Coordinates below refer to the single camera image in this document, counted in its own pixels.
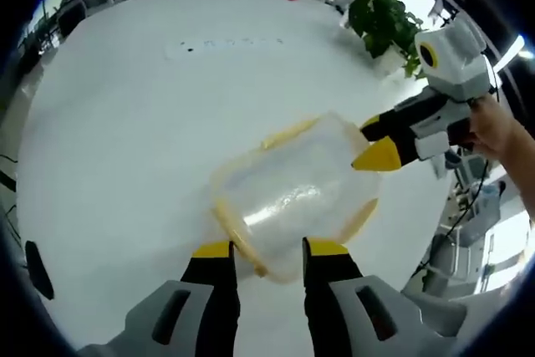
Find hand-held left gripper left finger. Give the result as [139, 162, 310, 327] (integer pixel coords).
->
[78, 240, 242, 357]

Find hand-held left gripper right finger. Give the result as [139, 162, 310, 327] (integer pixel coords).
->
[302, 237, 468, 357]

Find clear plastic container yellow buckles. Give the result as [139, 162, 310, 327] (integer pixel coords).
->
[208, 110, 384, 285]

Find person's right hand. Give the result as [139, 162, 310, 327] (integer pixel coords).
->
[467, 93, 528, 156]

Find green potted plant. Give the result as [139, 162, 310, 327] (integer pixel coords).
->
[345, 0, 428, 80]

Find small black device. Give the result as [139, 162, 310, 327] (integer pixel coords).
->
[24, 240, 56, 301]

